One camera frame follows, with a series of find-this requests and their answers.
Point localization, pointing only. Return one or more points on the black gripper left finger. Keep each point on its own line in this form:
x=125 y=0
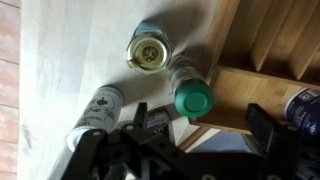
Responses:
x=141 y=115

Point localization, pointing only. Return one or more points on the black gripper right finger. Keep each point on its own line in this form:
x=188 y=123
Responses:
x=261 y=128

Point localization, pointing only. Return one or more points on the green cap spice bottle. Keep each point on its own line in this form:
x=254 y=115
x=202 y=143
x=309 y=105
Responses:
x=193 y=101

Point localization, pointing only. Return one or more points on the wooden spice tray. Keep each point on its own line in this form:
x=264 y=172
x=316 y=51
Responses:
x=240 y=96

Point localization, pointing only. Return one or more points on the white printed spice bottle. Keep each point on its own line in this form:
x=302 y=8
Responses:
x=100 y=110

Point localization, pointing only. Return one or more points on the white tray with wooden rim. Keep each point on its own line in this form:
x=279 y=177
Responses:
x=197 y=136

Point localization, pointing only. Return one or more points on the light blue tissue box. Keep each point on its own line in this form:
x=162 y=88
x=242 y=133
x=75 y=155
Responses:
x=223 y=141

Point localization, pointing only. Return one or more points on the navy blue salt can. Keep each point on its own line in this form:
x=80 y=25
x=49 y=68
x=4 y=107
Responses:
x=305 y=111

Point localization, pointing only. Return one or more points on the small jar with gold lid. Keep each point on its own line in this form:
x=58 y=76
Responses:
x=148 y=53

